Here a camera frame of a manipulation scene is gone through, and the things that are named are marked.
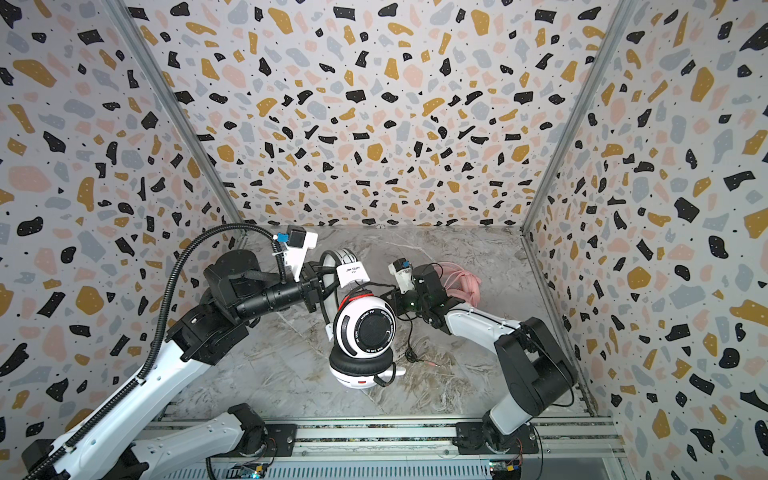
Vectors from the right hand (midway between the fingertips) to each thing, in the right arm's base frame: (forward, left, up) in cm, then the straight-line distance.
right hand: (377, 292), depth 85 cm
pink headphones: (+10, -25, -9) cm, 28 cm away
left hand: (-13, +3, +28) cm, 31 cm away
